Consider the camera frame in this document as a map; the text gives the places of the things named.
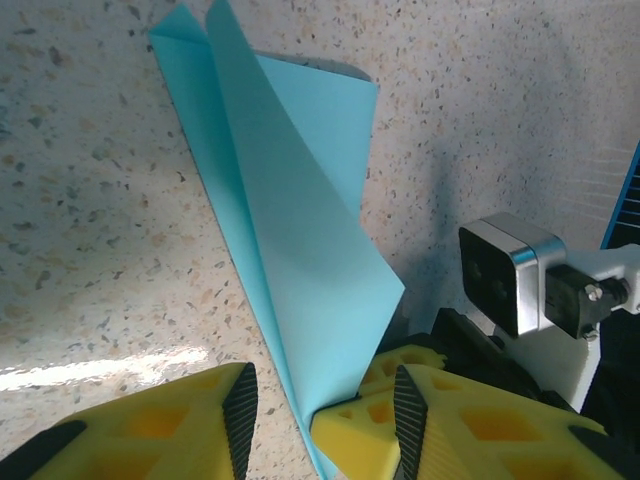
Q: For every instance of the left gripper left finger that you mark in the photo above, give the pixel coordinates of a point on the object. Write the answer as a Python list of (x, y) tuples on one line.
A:
[(190, 440)]

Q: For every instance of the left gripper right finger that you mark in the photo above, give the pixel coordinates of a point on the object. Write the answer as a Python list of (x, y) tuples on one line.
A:
[(450, 440)]

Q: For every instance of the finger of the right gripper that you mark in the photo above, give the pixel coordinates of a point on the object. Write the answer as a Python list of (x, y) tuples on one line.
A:
[(410, 356), (360, 440)]

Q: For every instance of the light blue paper sheet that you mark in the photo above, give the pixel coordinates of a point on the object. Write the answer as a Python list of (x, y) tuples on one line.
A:
[(300, 200)]

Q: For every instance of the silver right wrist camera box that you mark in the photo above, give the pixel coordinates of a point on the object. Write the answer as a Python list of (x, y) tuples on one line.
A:
[(500, 270)]

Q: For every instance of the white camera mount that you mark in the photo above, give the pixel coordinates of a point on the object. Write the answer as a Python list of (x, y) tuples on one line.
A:
[(587, 370)]

